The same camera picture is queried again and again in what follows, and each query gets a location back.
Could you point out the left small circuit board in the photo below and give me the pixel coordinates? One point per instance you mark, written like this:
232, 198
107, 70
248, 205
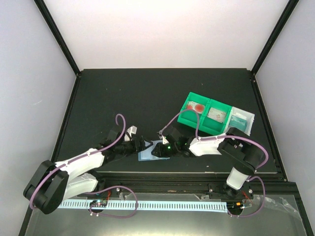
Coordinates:
98, 203

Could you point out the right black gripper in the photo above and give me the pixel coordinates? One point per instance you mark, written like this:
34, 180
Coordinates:
160, 150

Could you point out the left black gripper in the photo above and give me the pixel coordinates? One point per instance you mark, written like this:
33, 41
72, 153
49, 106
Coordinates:
137, 149

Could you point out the green bin compartment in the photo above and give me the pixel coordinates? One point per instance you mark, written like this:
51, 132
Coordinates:
190, 117
211, 126

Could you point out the white slotted cable duct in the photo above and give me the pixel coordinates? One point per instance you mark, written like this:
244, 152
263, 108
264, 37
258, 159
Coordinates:
148, 205

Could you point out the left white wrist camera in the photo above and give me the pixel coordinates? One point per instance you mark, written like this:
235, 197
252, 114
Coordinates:
129, 133

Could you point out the black front rail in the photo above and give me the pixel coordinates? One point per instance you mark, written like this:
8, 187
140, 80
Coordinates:
197, 183

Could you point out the teal striped credit card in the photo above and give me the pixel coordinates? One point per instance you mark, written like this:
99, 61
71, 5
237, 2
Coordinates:
238, 121

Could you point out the clear white bin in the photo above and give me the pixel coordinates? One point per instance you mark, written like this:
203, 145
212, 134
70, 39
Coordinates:
249, 117

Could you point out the left black frame post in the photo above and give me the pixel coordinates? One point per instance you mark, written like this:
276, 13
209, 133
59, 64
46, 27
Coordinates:
42, 7

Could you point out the right black frame post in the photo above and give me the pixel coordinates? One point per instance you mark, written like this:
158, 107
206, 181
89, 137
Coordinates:
281, 22

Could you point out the blue card holder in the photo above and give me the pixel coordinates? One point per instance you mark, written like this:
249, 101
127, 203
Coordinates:
146, 155

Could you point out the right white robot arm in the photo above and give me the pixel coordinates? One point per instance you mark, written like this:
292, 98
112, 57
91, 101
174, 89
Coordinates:
245, 154

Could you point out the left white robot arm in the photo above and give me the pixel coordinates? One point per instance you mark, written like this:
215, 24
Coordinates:
53, 183

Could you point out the black frame post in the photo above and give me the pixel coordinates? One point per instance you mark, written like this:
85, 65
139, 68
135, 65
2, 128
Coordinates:
281, 22
42, 7

